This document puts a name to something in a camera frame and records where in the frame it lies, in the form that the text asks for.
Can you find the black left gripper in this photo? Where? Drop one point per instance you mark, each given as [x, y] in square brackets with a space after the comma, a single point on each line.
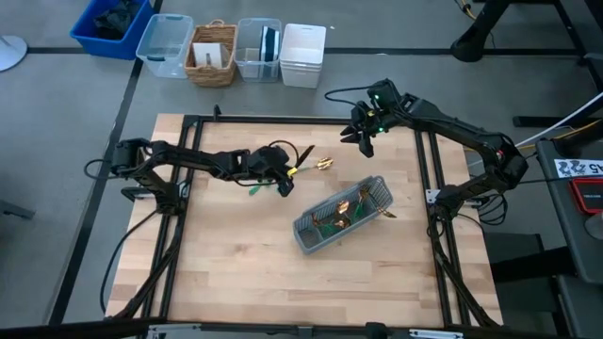
[271, 162]

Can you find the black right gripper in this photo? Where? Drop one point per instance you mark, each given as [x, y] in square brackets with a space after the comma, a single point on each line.
[384, 113]

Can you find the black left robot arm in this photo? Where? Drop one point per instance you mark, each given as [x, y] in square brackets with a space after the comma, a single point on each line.
[188, 157]

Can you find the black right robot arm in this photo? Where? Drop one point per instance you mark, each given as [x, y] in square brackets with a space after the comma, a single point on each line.
[471, 136]

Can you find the grey plastic cutlery basket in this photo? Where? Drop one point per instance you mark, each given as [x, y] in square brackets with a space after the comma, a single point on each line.
[306, 240]

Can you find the white plastic bin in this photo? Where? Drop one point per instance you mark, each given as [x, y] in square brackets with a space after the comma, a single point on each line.
[301, 56]

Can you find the clear plastic bin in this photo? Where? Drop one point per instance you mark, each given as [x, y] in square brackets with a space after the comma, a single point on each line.
[247, 52]

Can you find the wicker basket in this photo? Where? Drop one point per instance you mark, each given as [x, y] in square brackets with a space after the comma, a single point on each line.
[198, 75]

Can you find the black white folded item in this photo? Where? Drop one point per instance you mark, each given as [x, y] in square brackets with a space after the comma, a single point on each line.
[269, 44]

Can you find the white box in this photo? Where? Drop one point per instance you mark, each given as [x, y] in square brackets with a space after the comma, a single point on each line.
[207, 54]

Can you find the black stand base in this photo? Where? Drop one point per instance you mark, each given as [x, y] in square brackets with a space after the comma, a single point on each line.
[471, 44]

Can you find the clear bin teal latches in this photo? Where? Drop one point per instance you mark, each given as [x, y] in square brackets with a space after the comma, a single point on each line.
[165, 47]

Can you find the black cloth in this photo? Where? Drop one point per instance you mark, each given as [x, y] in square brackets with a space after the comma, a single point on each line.
[113, 21]

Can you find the blue plastic bin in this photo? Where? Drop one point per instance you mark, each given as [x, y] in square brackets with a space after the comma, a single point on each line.
[85, 40]

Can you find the white paper tag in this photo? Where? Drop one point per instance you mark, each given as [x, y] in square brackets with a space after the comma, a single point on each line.
[577, 168]

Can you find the dark grey cart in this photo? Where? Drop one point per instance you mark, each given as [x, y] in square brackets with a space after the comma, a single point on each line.
[565, 245]

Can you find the red black device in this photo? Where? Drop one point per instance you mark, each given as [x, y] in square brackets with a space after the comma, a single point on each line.
[589, 195]

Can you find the white round stand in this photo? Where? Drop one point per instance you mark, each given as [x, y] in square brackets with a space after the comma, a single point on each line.
[11, 52]

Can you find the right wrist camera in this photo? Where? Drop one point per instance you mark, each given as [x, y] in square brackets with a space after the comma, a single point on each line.
[366, 147]

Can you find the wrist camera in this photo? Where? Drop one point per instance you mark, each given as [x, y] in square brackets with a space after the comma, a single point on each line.
[366, 147]
[286, 188]

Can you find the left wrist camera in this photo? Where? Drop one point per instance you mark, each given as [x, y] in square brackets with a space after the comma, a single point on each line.
[286, 188]

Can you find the black aluminium table frame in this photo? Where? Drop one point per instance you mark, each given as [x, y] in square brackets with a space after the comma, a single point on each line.
[306, 120]

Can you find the black frame clamp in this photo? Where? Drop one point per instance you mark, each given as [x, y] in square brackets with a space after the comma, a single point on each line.
[217, 112]

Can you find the white metal bracket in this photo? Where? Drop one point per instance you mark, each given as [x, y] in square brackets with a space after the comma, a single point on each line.
[432, 196]

